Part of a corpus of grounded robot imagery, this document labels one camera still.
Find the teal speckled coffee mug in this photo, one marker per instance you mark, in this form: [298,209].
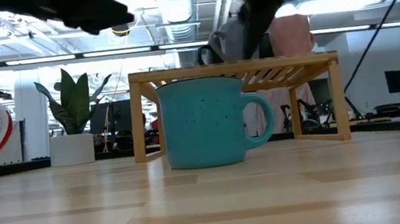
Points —
[201,123]

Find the black coffee mug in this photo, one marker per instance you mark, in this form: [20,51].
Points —
[199,57]

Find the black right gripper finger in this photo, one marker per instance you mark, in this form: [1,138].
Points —
[261,15]

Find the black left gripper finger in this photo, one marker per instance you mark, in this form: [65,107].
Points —
[110,19]

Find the pink coffee mug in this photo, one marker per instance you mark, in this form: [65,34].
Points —
[292,34]

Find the black monitor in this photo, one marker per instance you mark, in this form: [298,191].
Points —
[119,116]
[398,81]

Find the blue-grey coffee mug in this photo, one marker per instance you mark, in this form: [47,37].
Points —
[229,42]

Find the silver ventilation duct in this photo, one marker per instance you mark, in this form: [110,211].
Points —
[175,7]

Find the snake plant in white pot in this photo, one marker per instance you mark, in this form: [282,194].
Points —
[71,105]

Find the black aluminium table frame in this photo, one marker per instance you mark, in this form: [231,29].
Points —
[399,125]

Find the white cabinet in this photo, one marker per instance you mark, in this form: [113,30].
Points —
[7,145]

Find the wooden slatted rack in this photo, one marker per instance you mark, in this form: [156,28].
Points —
[233,68]

